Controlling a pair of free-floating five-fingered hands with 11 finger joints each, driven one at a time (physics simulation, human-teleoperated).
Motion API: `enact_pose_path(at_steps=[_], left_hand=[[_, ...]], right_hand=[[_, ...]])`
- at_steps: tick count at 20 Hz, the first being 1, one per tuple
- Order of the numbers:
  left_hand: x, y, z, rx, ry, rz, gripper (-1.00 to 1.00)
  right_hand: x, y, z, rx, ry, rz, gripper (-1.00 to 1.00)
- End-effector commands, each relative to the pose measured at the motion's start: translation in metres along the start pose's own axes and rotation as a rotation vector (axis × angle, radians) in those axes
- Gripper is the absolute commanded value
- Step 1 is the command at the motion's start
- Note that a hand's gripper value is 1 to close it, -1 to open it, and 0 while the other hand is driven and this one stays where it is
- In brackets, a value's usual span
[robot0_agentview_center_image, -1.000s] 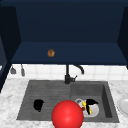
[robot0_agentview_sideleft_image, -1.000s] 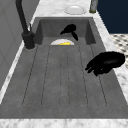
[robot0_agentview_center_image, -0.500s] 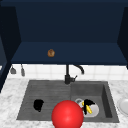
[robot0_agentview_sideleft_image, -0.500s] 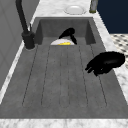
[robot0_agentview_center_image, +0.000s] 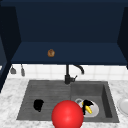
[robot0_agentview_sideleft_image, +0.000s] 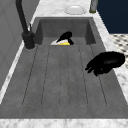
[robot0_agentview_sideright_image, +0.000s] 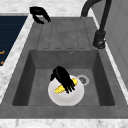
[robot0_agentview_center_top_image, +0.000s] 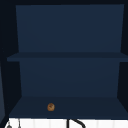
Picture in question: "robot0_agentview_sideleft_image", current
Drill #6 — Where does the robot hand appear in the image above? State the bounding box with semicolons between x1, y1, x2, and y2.
55;31;75;46
84;51;126;77

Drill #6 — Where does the dark grey sink with draining board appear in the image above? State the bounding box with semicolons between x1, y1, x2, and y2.
0;16;128;120

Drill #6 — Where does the grey upright bottle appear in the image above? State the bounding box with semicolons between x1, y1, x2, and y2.
89;0;100;14

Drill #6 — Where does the small yellow thing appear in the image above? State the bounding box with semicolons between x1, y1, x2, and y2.
57;41;71;47

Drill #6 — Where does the white round plate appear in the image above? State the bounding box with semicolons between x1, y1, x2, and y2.
64;4;87;16

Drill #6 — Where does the black tap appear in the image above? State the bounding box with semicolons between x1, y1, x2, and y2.
15;0;38;51

